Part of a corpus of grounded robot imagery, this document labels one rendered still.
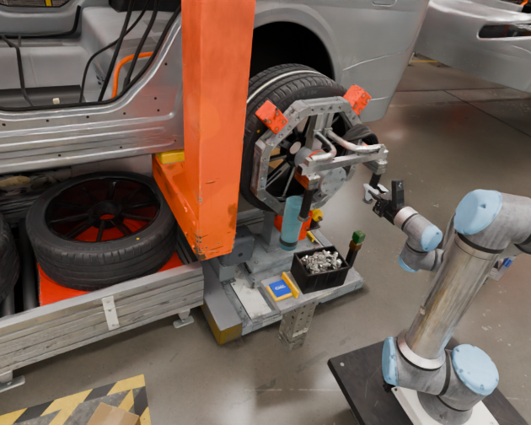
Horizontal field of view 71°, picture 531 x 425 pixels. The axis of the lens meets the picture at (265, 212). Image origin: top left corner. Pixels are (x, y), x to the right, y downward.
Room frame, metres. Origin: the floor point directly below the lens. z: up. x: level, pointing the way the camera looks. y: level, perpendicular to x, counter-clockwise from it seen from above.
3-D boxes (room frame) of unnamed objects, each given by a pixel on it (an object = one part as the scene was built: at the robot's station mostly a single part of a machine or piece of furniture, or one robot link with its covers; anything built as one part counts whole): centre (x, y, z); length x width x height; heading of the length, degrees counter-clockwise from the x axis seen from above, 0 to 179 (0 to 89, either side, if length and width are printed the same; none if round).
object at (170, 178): (1.44, 0.41, 0.69); 0.52 x 0.17 x 0.35; 34
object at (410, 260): (1.10, -0.61, 0.69); 0.12 x 0.09 x 0.12; 85
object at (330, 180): (1.38, -0.20, 0.85); 0.21 x 0.14 x 0.14; 34
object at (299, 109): (1.44, -0.16, 0.85); 0.54 x 0.07 x 0.54; 124
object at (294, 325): (1.10, -0.22, 0.21); 0.10 x 0.10 x 0.42; 34
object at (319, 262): (1.13, -0.26, 0.51); 0.20 x 0.14 x 0.13; 116
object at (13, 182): (2.02, 1.64, 0.02); 0.52 x 0.42 x 0.04; 118
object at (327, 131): (1.39, -0.31, 1.03); 0.19 x 0.18 x 0.11; 34
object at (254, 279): (1.60, -0.10, 0.13); 0.50 x 0.36 x 0.10; 124
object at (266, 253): (1.58, -0.06, 0.32); 0.40 x 0.30 x 0.28; 124
